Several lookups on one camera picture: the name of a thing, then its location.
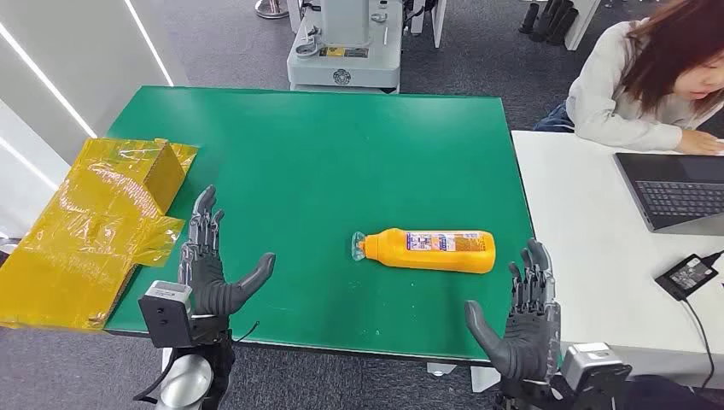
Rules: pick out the white panel stand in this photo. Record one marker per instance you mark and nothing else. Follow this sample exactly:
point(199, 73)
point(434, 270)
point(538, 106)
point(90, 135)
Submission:
point(430, 20)

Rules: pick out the dark grey laptop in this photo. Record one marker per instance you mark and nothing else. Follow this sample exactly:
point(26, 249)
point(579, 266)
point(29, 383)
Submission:
point(673, 192)

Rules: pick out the white cabinet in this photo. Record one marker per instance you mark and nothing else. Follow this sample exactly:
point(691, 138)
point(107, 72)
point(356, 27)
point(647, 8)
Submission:
point(582, 22)

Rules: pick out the black cylinders bundle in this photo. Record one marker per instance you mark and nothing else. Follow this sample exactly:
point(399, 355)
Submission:
point(551, 20)

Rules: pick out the black power adapter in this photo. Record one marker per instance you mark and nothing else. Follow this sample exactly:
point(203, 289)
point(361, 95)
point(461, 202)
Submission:
point(687, 276)

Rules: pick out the green work table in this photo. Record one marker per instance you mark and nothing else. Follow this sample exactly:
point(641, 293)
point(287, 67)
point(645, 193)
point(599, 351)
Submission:
point(339, 170)

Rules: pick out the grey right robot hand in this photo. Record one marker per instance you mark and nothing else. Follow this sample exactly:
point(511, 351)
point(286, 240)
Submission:
point(523, 345)

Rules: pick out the grey robot base machine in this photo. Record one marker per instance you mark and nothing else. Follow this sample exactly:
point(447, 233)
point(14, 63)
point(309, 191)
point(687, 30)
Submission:
point(345, 56)

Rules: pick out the person's hand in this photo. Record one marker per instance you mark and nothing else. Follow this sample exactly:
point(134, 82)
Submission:
point(701, 142)

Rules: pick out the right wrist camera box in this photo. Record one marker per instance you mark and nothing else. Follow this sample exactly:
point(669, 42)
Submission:
point(594, 368)

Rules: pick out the orange plastic bottle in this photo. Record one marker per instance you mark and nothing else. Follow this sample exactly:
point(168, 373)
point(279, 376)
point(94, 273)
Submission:
point(435, 252)

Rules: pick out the person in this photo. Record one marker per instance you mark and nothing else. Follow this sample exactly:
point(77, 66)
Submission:
point(616, 102)

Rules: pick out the yellow taped cardboard box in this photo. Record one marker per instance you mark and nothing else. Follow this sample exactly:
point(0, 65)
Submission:
point(85, 226)

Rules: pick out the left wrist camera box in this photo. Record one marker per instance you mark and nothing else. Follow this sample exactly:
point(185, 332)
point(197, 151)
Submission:
point(164, 317)

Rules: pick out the white desk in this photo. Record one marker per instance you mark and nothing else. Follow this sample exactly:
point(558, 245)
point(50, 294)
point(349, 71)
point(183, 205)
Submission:
point(594, 254)

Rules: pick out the metal chair base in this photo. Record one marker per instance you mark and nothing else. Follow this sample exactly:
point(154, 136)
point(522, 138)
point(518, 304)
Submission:
point(271, 8)

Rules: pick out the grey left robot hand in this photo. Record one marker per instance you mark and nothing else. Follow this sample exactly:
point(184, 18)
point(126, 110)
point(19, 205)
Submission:
point(210, 283)

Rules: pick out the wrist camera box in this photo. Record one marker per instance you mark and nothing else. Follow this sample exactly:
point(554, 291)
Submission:
point(164, 317)
point(594, 368)

